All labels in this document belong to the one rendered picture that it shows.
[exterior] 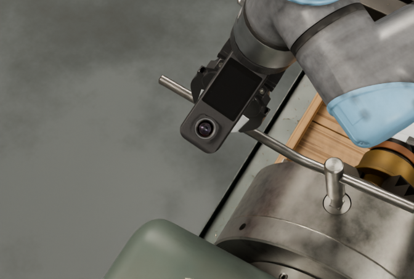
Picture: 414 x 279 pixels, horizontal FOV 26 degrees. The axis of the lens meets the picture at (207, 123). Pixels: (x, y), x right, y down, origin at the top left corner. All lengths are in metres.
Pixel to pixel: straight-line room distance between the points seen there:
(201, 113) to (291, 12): 0.18
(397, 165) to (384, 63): 0.50
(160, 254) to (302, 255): 0.17
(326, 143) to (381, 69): 0.77
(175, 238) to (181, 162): 1.45
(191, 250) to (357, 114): 0.35
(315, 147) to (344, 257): 0.49
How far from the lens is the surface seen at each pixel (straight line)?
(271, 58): 0.86
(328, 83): 0.77
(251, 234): 1.11
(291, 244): 1.07
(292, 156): 1.05
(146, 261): 1.03
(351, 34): 0.77
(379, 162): 1.26
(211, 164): 2.50
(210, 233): 1.82
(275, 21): 0.80
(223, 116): 0.91
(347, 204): 1.09
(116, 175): 2.49
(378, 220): 1.09
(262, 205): 1.13
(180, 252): 1.04
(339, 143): 1.53
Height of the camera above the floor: 2.22
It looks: 60 degrees down
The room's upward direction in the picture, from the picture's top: straight up
